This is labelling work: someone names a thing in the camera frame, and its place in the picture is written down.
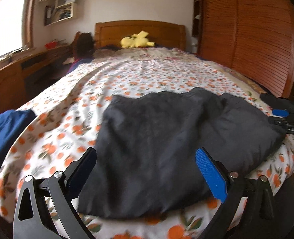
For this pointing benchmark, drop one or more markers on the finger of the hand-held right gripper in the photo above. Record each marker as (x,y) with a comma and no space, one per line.
(270,99)
(280,113)

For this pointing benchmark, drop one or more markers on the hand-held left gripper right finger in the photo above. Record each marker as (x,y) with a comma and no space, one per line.
(210,176)

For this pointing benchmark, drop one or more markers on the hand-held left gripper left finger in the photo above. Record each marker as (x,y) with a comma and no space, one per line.
(83,173)

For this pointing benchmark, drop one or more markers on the black jacket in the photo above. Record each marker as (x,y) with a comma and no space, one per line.
(167,149)

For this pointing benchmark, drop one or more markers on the wooden slatted wardrobe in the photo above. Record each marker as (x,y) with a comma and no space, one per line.
(246,29)

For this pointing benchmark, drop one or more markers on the blue garment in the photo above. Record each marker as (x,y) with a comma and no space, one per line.
(5,139)

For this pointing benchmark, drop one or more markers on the orange floral bed sheet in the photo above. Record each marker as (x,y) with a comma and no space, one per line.
(127,77)

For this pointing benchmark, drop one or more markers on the wooden desk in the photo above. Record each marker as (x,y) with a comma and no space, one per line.
(5,84)

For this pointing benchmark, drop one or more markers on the dark chair with bag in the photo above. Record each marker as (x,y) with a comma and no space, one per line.
(83,46)

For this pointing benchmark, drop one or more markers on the red basin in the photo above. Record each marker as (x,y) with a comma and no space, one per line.
(51,45)

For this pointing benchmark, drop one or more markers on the pink floral quilt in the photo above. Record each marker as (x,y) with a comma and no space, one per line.
(142,52)

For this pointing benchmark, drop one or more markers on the yellow plush toy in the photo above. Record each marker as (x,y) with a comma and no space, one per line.
(133,41)

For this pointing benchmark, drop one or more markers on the wooden headboard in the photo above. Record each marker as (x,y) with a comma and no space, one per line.
(112,32)

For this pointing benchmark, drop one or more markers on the window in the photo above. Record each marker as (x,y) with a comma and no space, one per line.
(7,22)

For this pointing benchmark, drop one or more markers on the white wall shelf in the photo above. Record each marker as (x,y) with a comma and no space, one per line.
(62,7)

